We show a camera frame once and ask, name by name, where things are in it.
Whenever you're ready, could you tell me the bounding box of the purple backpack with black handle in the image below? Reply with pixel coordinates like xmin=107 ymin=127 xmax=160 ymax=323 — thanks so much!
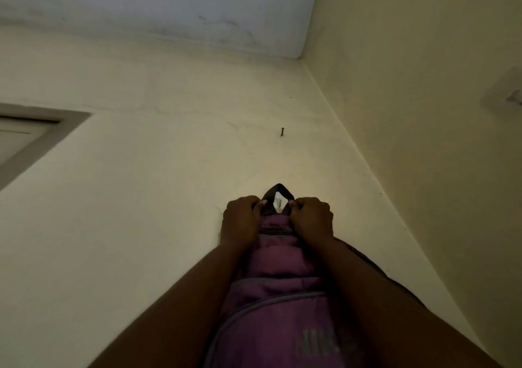
xmin=203 ymin=183 xmax=427 ymax=368

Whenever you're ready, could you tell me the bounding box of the person's right hand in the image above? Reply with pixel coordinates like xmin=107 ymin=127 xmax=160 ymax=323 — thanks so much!
xmin=287 ymin=197 xmax=334 ymax=247

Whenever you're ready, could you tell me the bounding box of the person's right forearm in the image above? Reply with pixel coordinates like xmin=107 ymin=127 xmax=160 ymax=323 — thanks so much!
xmin=304 ymin=236 xmax=503 ymax=368

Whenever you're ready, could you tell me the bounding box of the grey door frame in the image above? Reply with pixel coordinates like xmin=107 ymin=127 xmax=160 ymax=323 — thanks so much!
xmin=0 ymin=103 xmax=91 ymax=191

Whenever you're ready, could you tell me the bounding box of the person's left hand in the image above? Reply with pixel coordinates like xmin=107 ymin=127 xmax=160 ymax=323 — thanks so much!
xmin=220 ymin=195 xmax=268 ymax=249

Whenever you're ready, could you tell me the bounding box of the white wall switch plate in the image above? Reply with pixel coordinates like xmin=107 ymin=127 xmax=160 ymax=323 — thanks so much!
xmin=480 ymin=67 xmax=522 ymax=116

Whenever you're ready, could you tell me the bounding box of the person's left forearm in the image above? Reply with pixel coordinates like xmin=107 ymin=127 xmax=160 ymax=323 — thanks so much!
xmin=88 ymin=239 xmax=255 ymax=368

